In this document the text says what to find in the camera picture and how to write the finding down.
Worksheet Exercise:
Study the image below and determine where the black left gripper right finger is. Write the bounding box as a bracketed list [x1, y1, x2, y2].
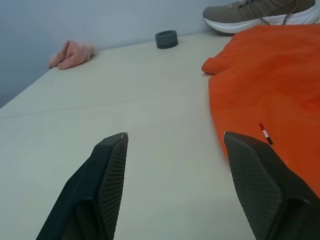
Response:
[223, 131, 320, 240]

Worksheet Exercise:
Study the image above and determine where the pink fluffy cloth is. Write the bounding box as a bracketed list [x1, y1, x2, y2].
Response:
[48, 40, 97, 70]

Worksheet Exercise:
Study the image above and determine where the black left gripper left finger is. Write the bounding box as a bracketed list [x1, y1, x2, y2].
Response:
[36, 132, 130, 240]

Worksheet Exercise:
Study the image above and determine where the small black round cap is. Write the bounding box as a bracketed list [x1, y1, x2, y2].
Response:
[154, 29, 179, 50]

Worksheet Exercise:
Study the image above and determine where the orange garment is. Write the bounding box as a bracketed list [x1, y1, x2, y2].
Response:
[201, 23, 320, 198]

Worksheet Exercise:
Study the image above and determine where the taupe sneaker with white sole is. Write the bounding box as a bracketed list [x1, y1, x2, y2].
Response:
[202, 0, 320, 35]

